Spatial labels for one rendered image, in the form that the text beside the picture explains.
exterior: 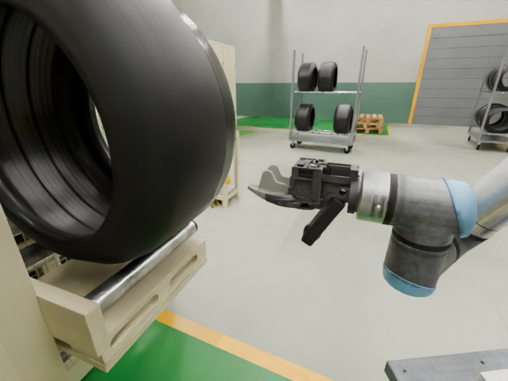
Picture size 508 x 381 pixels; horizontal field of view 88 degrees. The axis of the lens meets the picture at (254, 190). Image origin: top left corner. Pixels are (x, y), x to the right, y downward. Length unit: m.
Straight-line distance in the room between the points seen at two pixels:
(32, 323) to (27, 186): 0.40
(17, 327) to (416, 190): 0.67
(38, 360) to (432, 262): 0.70
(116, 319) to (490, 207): 0.70
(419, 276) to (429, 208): 0.13
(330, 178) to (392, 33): 10.89
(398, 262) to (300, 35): 11.39
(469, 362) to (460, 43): 10.80
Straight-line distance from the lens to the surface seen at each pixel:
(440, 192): 0.49
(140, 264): 0.64
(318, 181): 0.47
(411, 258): 0.53
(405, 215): 0.48
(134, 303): 0.63
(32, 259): 0.82
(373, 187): 0.47
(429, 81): 11.25
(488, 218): 0.61
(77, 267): 0.92
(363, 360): 1.66
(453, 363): 0.98
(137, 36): 0.46
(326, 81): 5.59
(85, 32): 0.47
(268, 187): 0.51
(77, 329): 0.57
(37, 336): 0.64
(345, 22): 11.48
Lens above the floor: 1.28
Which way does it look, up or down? 22 degrees down
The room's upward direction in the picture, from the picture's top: straight up
